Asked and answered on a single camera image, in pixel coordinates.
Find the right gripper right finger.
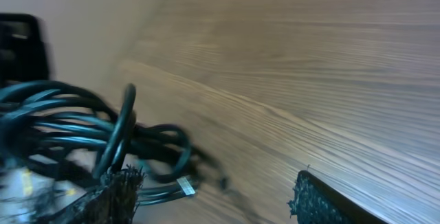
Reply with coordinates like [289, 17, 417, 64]
[287, 170, 386, 224]

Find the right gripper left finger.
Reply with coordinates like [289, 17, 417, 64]
[34, 167, 144, 224]

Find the black cable bundle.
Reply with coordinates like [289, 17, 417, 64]
[0, 80, 230, 208]

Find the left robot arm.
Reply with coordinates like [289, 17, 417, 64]
[1, 13, 50, 88]

